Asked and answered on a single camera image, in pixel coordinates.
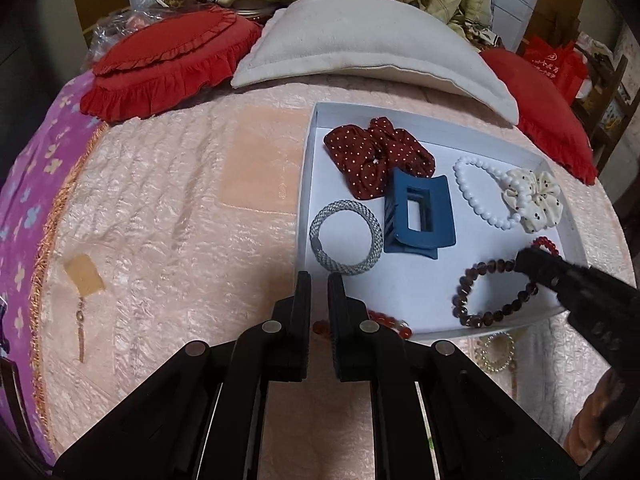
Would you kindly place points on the dark red dotted scrunchie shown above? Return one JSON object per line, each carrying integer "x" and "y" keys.
{"x": 360, "y": 155}

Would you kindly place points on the white pillow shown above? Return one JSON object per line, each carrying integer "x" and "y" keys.
{"x": 370, "y": 40}

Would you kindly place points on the pink textured bedspread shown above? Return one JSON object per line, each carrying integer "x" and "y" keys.
{"x": 175, "y": 200}

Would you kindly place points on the white cardboard box tray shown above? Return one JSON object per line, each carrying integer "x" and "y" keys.
{"x": 345, "y": 195}

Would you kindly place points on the blue hair claw clip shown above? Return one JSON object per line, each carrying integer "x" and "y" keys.
{"x": 440, "y": 210}

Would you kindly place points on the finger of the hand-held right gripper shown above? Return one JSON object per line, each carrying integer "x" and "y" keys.
{"x": 542, "y": 267}

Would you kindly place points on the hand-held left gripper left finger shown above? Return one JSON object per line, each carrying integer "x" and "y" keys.
{"x": 301, "y": 310}

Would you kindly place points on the purple floral bed sheet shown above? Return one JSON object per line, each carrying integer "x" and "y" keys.
{"x": 25, "y": 200}

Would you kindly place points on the wooden chair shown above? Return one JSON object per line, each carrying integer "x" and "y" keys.
{"x": 607, "y": 95}

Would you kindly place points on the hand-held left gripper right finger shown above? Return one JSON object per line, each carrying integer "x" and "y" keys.
{"x": 339, "y": 320}

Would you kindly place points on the red shopping bag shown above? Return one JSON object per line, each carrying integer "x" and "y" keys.
{"x": 555, "y": 65}

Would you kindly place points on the cream dotted scrunchie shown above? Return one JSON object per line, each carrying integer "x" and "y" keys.
{"x": 537, "y": 205}

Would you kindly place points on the red ruffled cushion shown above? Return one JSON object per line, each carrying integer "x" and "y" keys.
{"x": 545, "y": 105}
{"x": 165, "y": 65}

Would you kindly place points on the clear plastic bags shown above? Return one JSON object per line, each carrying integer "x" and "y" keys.
{"x": 120, "y": 25}

